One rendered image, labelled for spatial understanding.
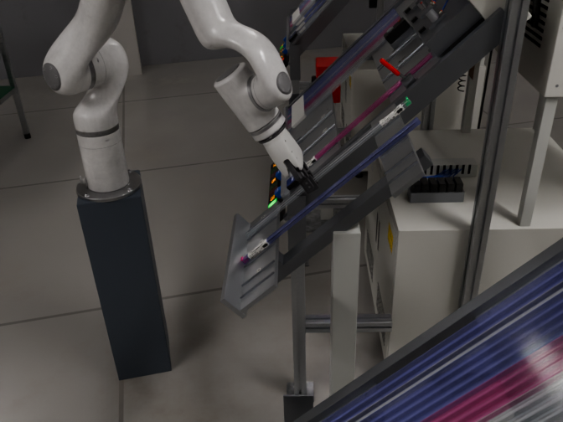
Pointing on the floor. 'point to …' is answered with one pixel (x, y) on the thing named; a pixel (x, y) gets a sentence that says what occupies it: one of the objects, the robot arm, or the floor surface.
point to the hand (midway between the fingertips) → (308, 182)
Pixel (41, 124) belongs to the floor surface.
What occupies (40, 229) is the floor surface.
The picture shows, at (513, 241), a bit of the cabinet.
